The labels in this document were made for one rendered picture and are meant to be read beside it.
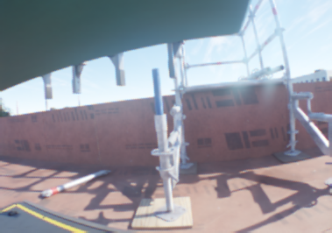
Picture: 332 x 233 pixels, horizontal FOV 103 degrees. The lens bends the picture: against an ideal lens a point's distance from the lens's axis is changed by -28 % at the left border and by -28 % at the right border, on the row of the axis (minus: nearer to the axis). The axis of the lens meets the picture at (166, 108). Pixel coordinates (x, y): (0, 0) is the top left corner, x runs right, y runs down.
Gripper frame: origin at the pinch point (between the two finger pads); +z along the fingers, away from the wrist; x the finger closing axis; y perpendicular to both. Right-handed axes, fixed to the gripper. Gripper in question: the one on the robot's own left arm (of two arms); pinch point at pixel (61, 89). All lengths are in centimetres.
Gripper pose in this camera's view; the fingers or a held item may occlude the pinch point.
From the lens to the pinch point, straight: 59.9
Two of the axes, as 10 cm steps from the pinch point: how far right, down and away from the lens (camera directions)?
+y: 2.5, -0.4, 9.7
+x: -9.6, 0.9, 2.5
